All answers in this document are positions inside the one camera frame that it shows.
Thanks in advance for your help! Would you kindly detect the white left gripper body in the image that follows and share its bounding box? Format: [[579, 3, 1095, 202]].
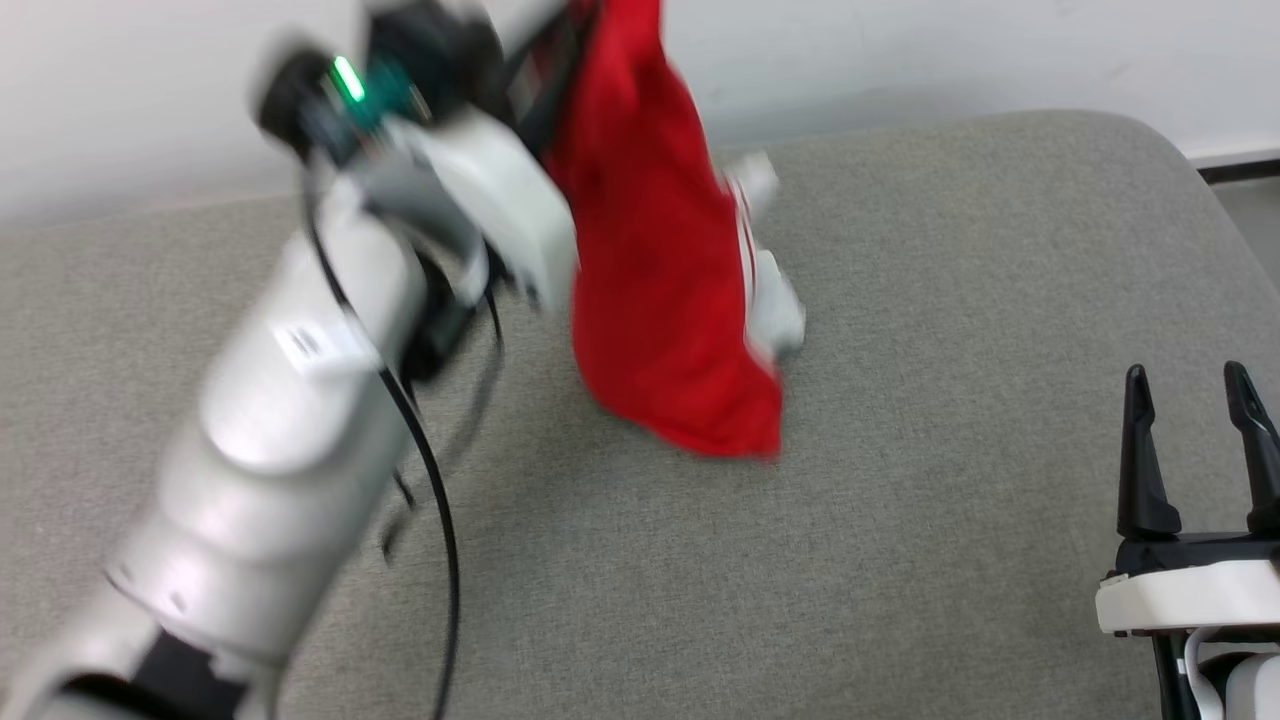
[[365, 105, 579, 313]]

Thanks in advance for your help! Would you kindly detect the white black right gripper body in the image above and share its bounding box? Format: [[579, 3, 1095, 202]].
[[1095, 528, 1280, 638]]

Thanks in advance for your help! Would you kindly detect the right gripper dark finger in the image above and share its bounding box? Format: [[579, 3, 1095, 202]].
[[1223, 361, 1280, 536], [1117, 364, 1183, 541]]

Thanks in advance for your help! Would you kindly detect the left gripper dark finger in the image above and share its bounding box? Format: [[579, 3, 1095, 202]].
[[503, 22, 563, 136], [540, 0, 603, 161]]

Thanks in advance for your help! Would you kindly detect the red and white Bulls jersey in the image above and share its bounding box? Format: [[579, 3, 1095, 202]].
[[543, 0, 807, 461]]

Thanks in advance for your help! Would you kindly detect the grey fabric sofa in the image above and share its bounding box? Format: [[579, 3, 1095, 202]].
[[0, 110, 1280, 720]]

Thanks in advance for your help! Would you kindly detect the dark baseboard strip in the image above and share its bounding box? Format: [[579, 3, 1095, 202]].
[[1195, 155, 1280, 187]]

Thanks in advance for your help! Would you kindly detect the thin black looped cable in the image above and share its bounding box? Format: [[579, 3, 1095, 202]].
[[382, 285, 506, 563]]

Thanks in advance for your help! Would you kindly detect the white cable label tag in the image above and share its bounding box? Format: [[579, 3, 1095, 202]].
[[270, 318, 383, 383]]

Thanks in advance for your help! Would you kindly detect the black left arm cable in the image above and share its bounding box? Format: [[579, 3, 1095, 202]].
[[303, 190, 463, 720]]

